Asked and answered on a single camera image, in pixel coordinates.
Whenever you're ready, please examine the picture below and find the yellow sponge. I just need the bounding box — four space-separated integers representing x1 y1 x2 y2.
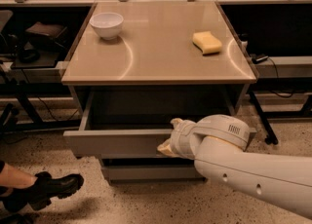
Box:
192 31 222 55

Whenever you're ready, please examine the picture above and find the dark box on shelf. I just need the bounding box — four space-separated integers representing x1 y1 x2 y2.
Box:
25 21 68 52

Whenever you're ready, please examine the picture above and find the grey drawer cabinet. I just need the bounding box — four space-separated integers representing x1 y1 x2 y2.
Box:
60 0 258 185

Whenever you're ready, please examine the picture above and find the white bowl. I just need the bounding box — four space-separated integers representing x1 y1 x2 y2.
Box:
89 12 124 40

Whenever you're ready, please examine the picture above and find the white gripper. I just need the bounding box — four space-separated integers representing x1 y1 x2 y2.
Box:
157 118 203 160

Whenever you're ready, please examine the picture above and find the black desk leg right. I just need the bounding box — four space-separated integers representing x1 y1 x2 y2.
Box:
249 92 279 145

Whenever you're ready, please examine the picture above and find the black power adapter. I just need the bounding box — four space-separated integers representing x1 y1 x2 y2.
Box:
251 54 268 64

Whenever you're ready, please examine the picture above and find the black chunky boot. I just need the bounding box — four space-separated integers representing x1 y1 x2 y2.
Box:
1 171 84 212

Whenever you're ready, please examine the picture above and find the grey bottom drawer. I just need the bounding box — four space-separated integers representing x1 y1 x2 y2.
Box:
101 158 203 183

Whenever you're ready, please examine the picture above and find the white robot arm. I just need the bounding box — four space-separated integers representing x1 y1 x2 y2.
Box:
157 115 312 219

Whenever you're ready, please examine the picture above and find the grey top drawer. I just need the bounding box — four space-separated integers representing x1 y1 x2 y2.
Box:
64 89 238 159

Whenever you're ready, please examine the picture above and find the grey drawer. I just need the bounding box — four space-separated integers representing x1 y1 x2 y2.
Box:
101 158 203 183
64 89 238 159

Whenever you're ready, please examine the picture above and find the person's bare leg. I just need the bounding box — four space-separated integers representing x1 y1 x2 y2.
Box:
0 164 37 189

